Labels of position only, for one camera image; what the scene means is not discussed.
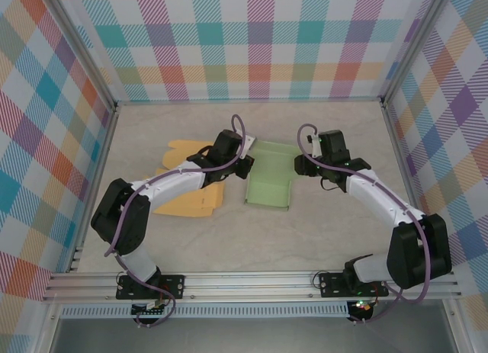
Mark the green paper box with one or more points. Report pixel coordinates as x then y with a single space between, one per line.
268 170

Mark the orange cloth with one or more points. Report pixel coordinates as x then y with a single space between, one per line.
190 204

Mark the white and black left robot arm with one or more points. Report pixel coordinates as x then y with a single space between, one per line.
171 185

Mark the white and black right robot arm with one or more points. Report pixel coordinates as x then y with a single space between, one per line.
377 200

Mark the grey metal panel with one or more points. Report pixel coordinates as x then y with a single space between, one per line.
248 335

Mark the aluminium side rail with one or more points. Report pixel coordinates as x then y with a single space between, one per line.
408 170
97 170

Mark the aluminium mounting rail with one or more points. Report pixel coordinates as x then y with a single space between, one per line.
248 284

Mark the aluminium frame post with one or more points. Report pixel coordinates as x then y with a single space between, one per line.
80 44
415 44

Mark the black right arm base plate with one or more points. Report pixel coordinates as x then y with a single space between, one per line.
331 284

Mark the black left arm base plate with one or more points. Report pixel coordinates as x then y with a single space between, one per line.
173 286

